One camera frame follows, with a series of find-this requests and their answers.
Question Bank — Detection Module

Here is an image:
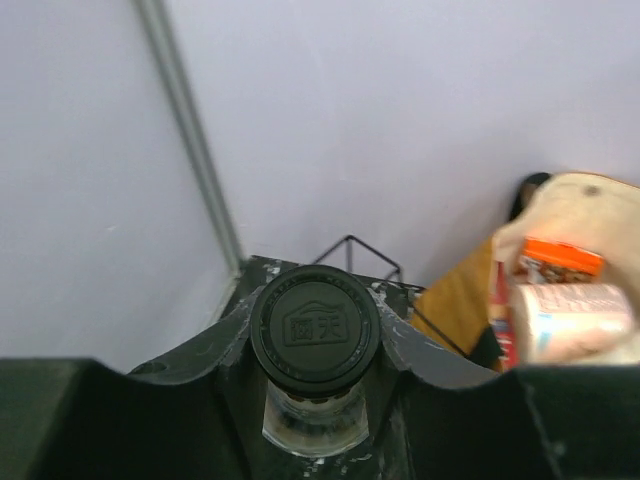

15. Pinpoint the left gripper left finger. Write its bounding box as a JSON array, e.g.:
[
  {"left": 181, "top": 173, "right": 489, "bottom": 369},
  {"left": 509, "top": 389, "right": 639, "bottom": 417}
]
[{"left": 0, "top": 284, "right": 266, "bottom": 480}]

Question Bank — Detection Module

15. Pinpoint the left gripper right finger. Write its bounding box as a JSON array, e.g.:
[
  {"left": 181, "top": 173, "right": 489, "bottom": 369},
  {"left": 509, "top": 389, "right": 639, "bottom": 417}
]
[{"left": 367, "top": 279, "right": 640, "bottom": 480}]

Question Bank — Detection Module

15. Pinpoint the clear bottle black cap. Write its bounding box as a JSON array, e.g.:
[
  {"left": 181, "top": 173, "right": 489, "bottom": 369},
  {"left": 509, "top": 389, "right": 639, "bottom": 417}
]
[{"left": 250, "top": 265, "right": 381, "bottom": 458}]

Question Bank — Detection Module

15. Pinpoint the red snack box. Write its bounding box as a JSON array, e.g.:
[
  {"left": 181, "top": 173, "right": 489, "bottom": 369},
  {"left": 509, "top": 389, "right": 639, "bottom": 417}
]
[{"left": 488, "top": 260, "right": 520, "bottom": 371}]

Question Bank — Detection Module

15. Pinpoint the white paper package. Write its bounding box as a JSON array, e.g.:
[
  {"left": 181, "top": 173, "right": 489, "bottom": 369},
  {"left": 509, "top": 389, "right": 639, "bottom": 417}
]
[{"left": 509, "top": 283, "right": 636, "bottom": 364}]

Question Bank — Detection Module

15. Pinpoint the orange snack box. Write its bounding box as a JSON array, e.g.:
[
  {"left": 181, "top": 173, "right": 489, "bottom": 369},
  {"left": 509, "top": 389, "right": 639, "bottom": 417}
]
[{"left": 513, "top": 238, "right": 605, "bottom": 284}]

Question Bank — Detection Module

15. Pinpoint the orange canvas tote bag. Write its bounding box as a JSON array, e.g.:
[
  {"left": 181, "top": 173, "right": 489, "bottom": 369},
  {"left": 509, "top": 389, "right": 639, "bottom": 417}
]
[{"left": 411, "top": 173, "right": 639, "bottom": 371}]

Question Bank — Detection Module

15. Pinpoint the black wire dish rack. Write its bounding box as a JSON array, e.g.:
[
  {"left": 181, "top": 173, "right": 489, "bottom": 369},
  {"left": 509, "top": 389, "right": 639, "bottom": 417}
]
[{"left": 312, "top": 234, "right": 470, "bottom": 360}]

